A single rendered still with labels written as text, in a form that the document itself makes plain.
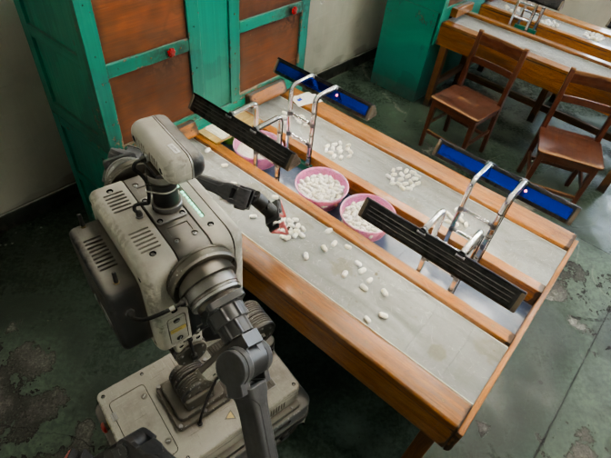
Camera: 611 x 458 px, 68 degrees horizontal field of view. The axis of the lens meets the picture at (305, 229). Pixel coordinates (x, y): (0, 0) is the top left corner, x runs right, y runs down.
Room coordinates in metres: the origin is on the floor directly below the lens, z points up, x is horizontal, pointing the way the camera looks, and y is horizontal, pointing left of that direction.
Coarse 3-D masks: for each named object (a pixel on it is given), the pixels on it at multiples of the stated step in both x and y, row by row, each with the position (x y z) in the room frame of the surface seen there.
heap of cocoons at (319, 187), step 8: (312, 176) 1.82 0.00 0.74; (320, 176) 1.82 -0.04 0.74; (328, 176) 1.83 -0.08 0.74; (304, 184) 1.74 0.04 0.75; (312, 184) 1.75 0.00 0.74; (320, 184) 1.78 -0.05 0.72; (328, 184) 1.78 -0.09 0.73; (336, 184) 1.78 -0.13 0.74; (304, 192) 1.69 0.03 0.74; (312, 192) 1.69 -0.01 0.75; (320, 192) 1.72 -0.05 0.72; (328, 192) 1.71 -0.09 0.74; (336, 192) 1.73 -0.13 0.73; (320, 200) 1.64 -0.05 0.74; (328, 200) 1.66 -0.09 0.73
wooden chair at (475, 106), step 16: (480, 32) 3.62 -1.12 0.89; (496, 48) 3.52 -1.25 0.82; (512, 48) 3.44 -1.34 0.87; (480, 64) 3.56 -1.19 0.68; (464, 80) 3.60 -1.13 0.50; (512, 80) 3.34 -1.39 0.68; (432, 96) 3.34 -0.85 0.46; (448, 96) 3.38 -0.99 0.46; (464, 96) 3.42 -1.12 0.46; (480, 96) 3.45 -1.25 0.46; (432, 112) 3.33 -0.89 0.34; (448, 112) 3.24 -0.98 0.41; (464, 112) 3.17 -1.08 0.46; (480, 112) 3.20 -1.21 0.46; (496, 112) 3.32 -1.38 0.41; (464, 144) 3.09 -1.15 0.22
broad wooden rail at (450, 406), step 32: (256, 256) 1.22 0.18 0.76; (256, 288) 1.15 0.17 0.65; (288, 288) 1.08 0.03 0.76; (288, 320) 1.04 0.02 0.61; (320, 320) 0.96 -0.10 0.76; (352, 320) 0.97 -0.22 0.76; (352, 352) 0.86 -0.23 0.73; (384, 352) 0.86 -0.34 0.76; (384, 384) 0.78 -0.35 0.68; (416, 384) 0.75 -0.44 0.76; (416, 416) 0.69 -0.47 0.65; (448, 416) 0.65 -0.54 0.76
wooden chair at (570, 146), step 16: (576, 80) 3.14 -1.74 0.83; (592, 80) 3.12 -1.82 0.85; (608, 80) 3.09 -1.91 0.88; (560, 96) 3.13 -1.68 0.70; (608, 112) 3.04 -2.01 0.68; (544, 128) 3.08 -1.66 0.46; (544, 144) 2.86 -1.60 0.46; (560, 144) 2.90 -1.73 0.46; (576, 144) 2.93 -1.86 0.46; (592, 144) 2.95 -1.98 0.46; (528, 160) 2.99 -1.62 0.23; (544, 160) 2.78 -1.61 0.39; (560, 160) 2.75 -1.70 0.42; (576, 160) 2.72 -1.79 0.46; (592, 160) 2.75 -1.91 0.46; (528, 176) 2.79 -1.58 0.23; (592, 176) 2.68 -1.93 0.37; (560, 192) 2.72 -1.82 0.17; (576, 192) 2.70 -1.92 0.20
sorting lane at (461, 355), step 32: (224, 160) 1.85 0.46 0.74; (256, 224) 1.43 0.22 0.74; (320, 224) 1.48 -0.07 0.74; (288, 256) 1.27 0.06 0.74; (320, 256) 1.29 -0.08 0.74; (352, 256) 1.31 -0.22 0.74; (320, 288) 1.12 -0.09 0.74; (352, 288) 1.14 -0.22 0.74; (416, 288) 1.19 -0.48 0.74; (384, 320) 1.01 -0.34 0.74; (416, 320) 1.03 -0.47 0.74; (448, 320) 1.05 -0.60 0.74; (416, 352) 0.89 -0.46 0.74; (448, 352) 0.91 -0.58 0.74; (480, 352) 0.93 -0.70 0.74; (448, 384) 0.78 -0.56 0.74; (480, 384) 0.79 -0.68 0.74
